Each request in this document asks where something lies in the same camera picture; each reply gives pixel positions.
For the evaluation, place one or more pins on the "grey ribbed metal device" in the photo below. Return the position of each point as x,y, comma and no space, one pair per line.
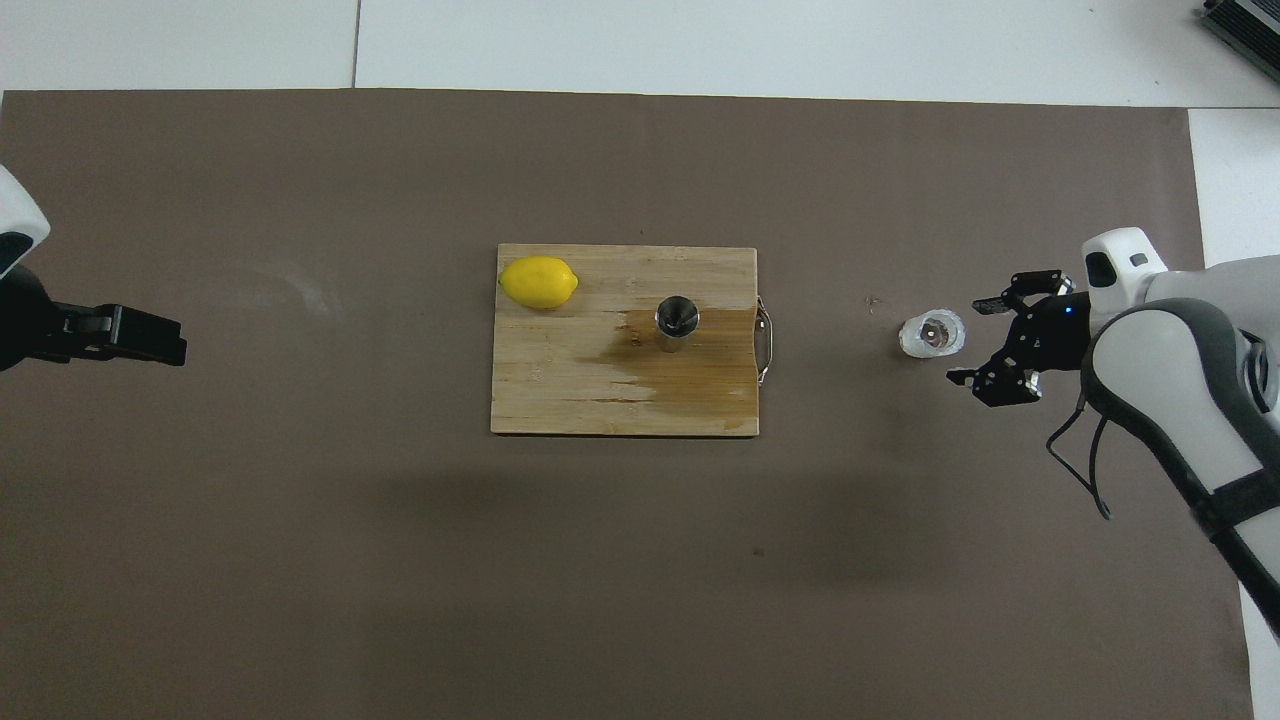
1250,25

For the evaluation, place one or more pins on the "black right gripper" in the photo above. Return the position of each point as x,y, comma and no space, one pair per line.
1055,335

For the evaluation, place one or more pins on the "yellow lemon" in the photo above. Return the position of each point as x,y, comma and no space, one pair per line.
538,282

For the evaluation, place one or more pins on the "wooden cutting board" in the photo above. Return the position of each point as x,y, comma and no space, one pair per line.
560,380

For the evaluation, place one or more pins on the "steel double jigger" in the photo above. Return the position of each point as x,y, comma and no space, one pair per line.
677,320

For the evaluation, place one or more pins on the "brown paper table mat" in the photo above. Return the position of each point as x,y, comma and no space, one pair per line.
640,580

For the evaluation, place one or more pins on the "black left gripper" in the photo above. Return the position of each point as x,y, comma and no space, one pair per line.
25,320

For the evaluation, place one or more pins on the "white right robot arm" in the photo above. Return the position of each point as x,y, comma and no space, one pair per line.
1180,370

